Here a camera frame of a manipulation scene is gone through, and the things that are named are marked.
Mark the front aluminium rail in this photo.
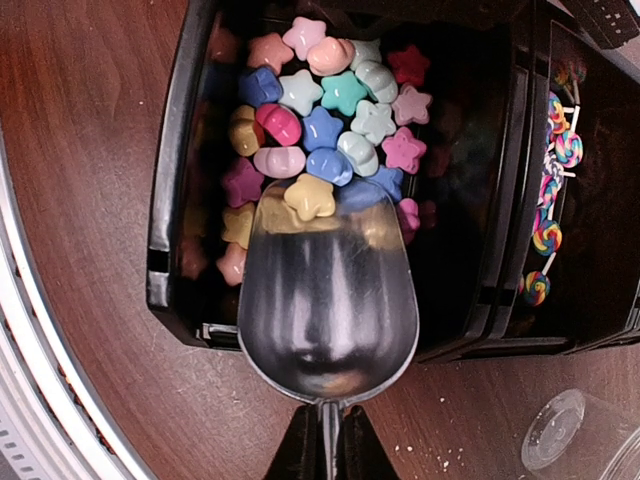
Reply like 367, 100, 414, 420
0, 124, 156, 480

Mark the black three-compartment candy tray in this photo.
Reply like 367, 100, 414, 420
146, 1, 639, 361

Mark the yellow star candy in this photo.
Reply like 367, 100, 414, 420
284, 173, 336, 221

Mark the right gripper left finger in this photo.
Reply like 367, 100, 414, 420
263, 405, 319, 480

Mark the clear plastic cup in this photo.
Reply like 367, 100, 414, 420
519, 388, 640, 480

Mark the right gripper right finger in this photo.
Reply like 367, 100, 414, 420
341, 405, 399, 480

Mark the swirl lollipop candy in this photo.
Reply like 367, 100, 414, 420
521, 252, 557, 306

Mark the blue star candy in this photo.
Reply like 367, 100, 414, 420
303, 106, 344, 152

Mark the teal star candy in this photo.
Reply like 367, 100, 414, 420
321, 71, 368, 117

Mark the metal scoop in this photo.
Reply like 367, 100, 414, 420
237, 178, 420, 479

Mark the pink star candy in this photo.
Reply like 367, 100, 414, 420
381, 126, 427, 174

